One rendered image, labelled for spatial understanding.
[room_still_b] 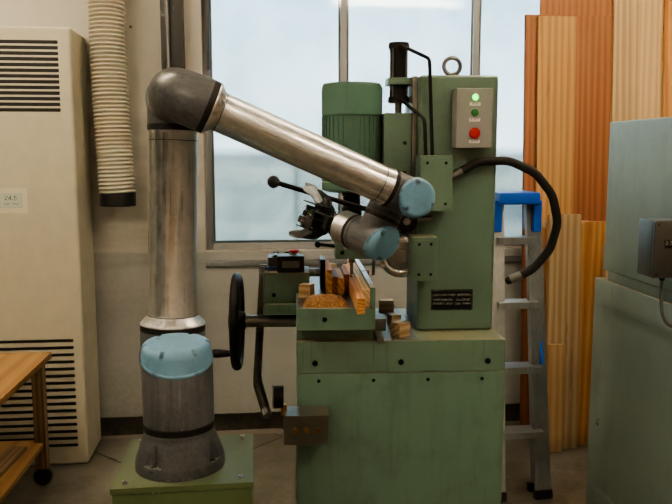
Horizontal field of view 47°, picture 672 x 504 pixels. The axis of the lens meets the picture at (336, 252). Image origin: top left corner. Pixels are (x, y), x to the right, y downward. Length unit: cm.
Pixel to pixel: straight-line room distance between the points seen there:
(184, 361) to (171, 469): 22
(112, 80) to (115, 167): 36
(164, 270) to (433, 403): 85
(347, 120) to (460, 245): 48
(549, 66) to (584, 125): 31
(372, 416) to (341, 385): 12
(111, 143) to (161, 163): 162
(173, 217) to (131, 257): 184
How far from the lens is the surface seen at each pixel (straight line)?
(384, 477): 225
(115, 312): 366
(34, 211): 336
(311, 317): 205
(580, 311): 361
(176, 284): 179
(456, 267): 223
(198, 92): 164
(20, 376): 297
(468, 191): 222
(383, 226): 187
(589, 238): 359
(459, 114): 215
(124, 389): 374
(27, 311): 343
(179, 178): 177
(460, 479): 229
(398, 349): 214
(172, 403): 165
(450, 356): 217
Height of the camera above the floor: 131
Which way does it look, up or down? 7 degrees down
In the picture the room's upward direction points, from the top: straight up
